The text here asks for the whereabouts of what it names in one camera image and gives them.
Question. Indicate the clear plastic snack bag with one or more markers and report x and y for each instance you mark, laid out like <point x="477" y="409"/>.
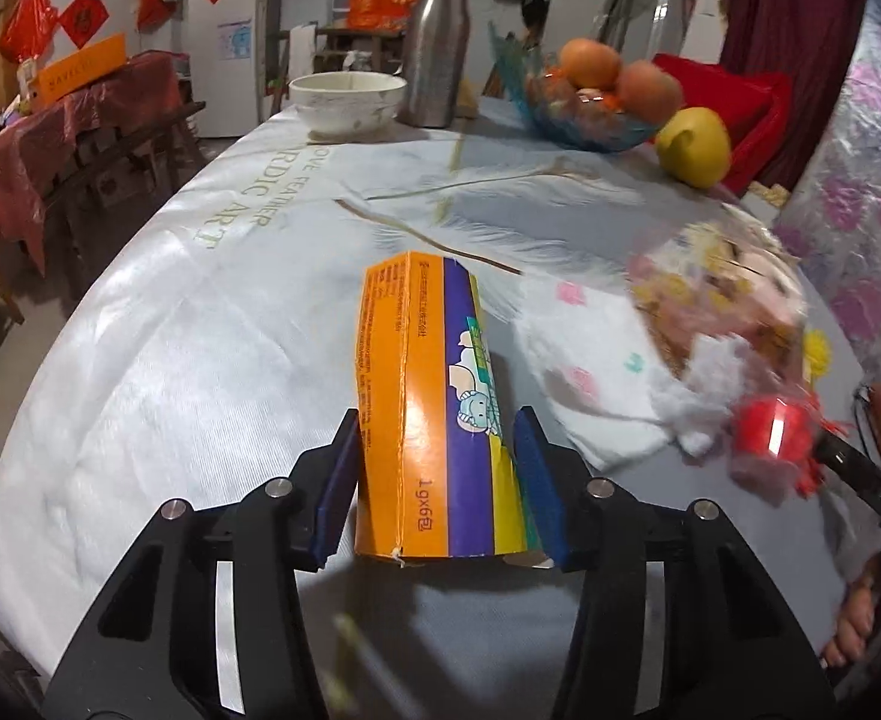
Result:
<point x="710" y="292"/>

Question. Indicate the round orange fruit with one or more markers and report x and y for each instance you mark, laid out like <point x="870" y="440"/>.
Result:
<point x="590" y="61"/>
<point x="650" y="90"/>

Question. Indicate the yellow pompom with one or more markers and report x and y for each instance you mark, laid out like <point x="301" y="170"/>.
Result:
<point x="816" y="351"/>

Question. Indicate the stainless steel bottle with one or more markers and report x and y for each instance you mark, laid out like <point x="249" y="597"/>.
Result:
<point x="436" y="45"/>

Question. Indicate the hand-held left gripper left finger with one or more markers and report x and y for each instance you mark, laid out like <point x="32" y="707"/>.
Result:
<point x="335" y="484"/>

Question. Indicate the red plastic bag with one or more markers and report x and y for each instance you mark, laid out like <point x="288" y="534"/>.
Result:
<point x="28" y="19"/>

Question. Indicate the orange and purple carton box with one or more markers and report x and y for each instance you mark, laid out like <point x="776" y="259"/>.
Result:
<point x="410" y="390"/>

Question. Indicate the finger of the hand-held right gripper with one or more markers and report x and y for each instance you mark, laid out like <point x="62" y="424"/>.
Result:
<point x="860" y="476"/>

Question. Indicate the large yellow fruit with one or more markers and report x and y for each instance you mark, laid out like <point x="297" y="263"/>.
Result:
<point x="693" y="146"/>

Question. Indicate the silver pink floral cloth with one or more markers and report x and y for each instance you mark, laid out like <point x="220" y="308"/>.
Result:
<point x="860" y="187"/>

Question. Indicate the red wrapper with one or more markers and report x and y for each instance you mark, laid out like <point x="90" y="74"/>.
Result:
<point x="774" y="431"/>

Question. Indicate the white ceramic bowl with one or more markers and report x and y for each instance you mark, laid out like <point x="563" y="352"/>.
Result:
<point x="346" y="101"/>

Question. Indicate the blue glass fruit bowl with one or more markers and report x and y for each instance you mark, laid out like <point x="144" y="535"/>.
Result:
<point x="590" y="127"/>

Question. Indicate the white hanging towel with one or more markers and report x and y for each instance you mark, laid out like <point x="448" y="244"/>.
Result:
<point x="302" y="52"/>

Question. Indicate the white tissue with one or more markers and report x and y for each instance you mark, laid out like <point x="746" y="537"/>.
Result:
<point x="702" y="390"/>

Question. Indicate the blue print sticker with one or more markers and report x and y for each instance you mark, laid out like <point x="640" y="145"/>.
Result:
<point x="235" y="39"/>

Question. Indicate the white floral paper towel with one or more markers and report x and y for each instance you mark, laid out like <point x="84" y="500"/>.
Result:
<point x="582" y="360"/>

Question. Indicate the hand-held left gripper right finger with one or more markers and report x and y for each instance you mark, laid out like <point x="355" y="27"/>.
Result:
<point x="538" y="487"/>

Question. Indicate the maroon curtain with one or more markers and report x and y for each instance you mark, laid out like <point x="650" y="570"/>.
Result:
<point x="785" y="7"/>

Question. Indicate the white refrigerator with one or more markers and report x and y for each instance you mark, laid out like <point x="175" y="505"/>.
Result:
<point x="268" y="0"/>

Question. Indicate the red covered side table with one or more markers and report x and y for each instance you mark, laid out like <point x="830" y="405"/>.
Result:
<point x="13" y="165"/>

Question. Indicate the red cushion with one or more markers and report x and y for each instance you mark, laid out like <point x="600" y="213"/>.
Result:
<point x="740" y="112"/>

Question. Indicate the yellow packet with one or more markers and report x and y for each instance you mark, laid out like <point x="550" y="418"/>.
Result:
<point x="467" y="101"/>

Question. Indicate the person's right hand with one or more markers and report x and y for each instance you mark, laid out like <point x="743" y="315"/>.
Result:
<point x="856" y="615"/>

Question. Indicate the orange cardboard box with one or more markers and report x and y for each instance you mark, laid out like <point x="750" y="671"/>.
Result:
<point x="80" y="69"/>

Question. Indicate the red gift box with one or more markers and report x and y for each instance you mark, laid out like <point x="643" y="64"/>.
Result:
<point x="384" y="0"/>

